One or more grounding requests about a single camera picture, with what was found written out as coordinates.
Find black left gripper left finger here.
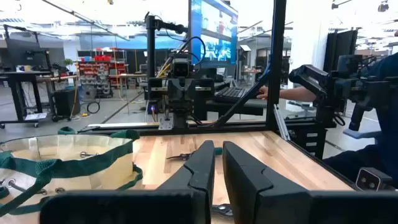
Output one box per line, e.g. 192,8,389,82
157,139,216,224

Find blue padded chair armrest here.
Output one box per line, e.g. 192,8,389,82
343,128,382,140

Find green-handled pruning shears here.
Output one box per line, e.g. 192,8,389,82
165,147,223,162

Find small potted plant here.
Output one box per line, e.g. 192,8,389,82
63,58,75,75

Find silver aluminium rail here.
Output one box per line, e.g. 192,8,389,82
272,104,292,141

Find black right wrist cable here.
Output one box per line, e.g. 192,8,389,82
178,36,207,68

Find person's forearm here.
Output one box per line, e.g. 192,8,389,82
267,86,317,103

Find black computer desk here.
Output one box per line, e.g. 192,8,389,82
192,98,269,121

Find large blue display screen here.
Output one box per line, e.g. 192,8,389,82
188,0,239,67

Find coiled black cable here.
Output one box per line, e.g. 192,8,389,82
86,100,101,114

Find yellow extension cord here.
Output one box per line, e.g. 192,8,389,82
70,79,91,118

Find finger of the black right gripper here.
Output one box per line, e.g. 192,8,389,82
180,79,193,108
169,79,181,108

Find black keyboard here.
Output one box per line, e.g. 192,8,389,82
213,86,249,103

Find red parts bin shelf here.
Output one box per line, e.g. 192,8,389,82
76,47,129,98

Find black equipment case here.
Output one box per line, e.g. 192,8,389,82
52,88,81,123

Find yellow cable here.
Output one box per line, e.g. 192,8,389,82
156,63,172,78

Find white paper sheet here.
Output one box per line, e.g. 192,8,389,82
24,112,48,122

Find dark computer monitor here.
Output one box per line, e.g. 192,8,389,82
3,24,52,72

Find black table-level camera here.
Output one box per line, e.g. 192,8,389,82
355,167,394,192

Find cream gardening bag green straps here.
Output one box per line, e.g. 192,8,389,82
0,126,144,218

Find black stand pole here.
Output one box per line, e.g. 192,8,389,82
144,12,189,79

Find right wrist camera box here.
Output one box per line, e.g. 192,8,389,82
170,57,191,79

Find silver metal bracket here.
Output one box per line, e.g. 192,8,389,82
158,112,174,131

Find black rolling work table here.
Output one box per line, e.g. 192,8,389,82
0,70,78,129

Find black aluminium frame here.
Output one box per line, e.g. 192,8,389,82
77,0,357,190

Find black drawer unit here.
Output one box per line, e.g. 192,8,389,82
287,123,329,160

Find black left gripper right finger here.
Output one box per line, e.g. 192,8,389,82
222,141,312,224

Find person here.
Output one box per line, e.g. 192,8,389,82
257,52,398,190

